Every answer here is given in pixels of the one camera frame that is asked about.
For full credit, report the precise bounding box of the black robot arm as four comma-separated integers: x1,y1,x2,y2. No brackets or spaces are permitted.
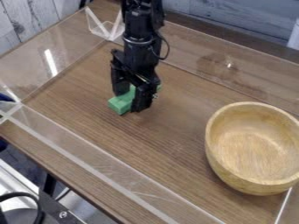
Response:
109,0,165,115

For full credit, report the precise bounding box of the clear acrylic corner bracket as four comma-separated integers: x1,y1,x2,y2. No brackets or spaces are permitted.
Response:
86,7,126,41

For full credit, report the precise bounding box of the clear acrylic tray wall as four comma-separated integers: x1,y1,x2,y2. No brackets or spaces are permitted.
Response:
0,90,227,224

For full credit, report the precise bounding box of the light wooden bowl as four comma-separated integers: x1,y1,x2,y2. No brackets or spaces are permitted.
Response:
205,101,299,196

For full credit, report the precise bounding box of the black cable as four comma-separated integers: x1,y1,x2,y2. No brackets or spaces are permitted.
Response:
0,192,46,224

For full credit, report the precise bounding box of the green rectangular block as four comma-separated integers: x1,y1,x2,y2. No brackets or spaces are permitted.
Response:
107,85,162,115

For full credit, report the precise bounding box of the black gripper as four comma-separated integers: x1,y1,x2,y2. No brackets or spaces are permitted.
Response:
111,38,162,112

